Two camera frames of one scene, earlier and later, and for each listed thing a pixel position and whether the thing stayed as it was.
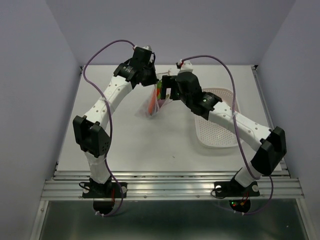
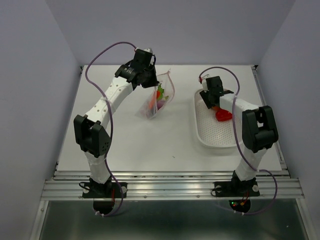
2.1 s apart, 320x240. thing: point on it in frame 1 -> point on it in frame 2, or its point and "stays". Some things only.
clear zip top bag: (152, 101) stays
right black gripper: (168, 81) -> (204, 94)
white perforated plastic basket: (212, 135) stays
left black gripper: (153, 79) stays
